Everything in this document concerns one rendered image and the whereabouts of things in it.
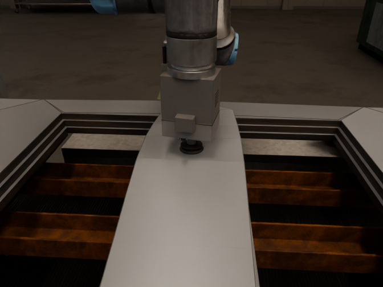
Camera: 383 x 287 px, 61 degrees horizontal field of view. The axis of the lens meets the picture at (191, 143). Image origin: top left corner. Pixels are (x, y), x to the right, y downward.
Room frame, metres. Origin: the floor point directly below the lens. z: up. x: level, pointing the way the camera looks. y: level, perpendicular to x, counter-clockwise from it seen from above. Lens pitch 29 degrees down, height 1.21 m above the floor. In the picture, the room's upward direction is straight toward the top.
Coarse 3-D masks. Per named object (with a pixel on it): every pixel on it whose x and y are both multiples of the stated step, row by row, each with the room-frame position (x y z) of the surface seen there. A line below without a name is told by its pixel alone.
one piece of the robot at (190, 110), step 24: (168, 72) 0.48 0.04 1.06; (192, 72) 0.46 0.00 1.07; (216, 72) 0.49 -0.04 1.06; (168, 96) 0.47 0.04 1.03; (192, 96) 0.46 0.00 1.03; (216, 96) 0.48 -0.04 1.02; (168, 120) 0.47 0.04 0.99; (192, 120) 0.45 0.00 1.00; (216, 120) 0.49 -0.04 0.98; (192, 144) 0.49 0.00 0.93
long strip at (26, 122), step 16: (0, 112) 0.78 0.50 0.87; (16, 112) 0.78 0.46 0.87; (32, 112) 0.78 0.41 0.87; (48, 112) 0.78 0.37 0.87; (0, 128) 0.68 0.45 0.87; (16, 128) 0.68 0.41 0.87; (32, 128) 0.68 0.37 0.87; (0, 144) 0.61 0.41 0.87; (16, 144) 0.61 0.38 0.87; (0, 160) 0.54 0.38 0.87
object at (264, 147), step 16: (64, 144) 0.94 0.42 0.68; (80, 144) 0.94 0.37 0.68; (96, 144) 0.94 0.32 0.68; (112, 144) 0.94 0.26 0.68; (128, 144) 0.94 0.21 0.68; (256, 144) 0.94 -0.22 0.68; (272, 144) 0.94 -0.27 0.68; (288, 144) 0.94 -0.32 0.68; (304, 144) 0.94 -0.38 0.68; (320, 144) 0.94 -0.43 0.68; (256, 160) 0.87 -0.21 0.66; (272, 160) 0.87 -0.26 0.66; (288, 160) 0.87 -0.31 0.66; (304, 160) 0.86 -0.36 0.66; (320, 160) 0.86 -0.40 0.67; (336, 160) 0.86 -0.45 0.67
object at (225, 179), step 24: (144, 168) 0.44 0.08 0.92; (168, 168) 0.44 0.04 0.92; (192, 168) 0.44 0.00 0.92; (216, 168) 0.44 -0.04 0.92; (240, 168) 0.44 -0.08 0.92; (144, 192) 0.39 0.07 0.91; (168, 192) 0.38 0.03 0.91; (192, 192) 0.38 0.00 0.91; (216, 192) 0.38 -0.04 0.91; (240, 192) 0.38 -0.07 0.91
